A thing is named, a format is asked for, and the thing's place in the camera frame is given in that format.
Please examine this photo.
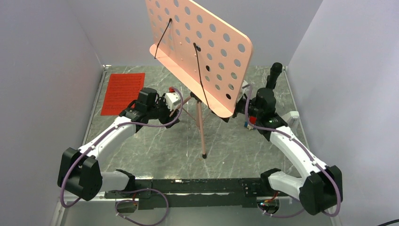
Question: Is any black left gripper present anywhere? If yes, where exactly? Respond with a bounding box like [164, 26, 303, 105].
[147, 94, 180, 128]

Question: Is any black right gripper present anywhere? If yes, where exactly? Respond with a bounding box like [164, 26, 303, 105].
[211, 90, 262, 123]

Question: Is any red sheet music page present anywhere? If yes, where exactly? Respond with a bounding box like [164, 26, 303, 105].
[101, 73, 145, 116]

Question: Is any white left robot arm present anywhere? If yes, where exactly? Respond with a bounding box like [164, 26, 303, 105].
[57, 87, 184, 201]

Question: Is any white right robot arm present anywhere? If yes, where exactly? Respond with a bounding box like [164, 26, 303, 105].
[232, 85, 343, 217]

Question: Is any red blue toy block car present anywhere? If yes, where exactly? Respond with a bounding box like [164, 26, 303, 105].
[244, 116, 256, 130]

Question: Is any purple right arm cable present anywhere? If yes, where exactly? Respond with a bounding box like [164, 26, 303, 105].
[244, 84, 342, 218]

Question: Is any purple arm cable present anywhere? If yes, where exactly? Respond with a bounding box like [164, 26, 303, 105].
[244, 84, 342, 218]
[60, 87, 184, 226]

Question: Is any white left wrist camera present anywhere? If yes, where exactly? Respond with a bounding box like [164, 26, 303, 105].
[164, 87, 181, 111]

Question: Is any black recorder on round base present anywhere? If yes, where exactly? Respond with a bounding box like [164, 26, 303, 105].
[266, 62, 284, 89]

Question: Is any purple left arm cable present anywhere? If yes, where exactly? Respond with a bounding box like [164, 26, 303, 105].
[60, 87, 184, 226]

